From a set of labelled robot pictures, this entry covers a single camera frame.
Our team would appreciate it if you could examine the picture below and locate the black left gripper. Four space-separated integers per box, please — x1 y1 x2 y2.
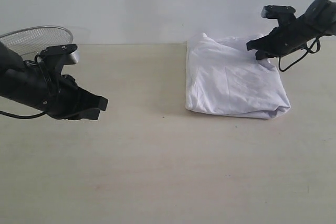
1 61 108 121

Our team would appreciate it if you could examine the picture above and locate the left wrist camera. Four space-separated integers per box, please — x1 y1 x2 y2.
35 44 80 74

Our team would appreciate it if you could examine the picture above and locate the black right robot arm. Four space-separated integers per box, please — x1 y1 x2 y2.
246 0 335 60

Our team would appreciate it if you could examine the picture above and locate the white cotton t-shirt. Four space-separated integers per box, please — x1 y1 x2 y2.
185 33 291 119

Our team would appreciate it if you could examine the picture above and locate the metal mesh basket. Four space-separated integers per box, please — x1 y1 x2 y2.
1 25 74 58

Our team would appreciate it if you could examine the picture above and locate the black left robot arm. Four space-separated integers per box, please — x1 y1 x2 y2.
1 44 108 120

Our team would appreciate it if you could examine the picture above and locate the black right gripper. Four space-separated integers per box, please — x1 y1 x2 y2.
246 15 319 61

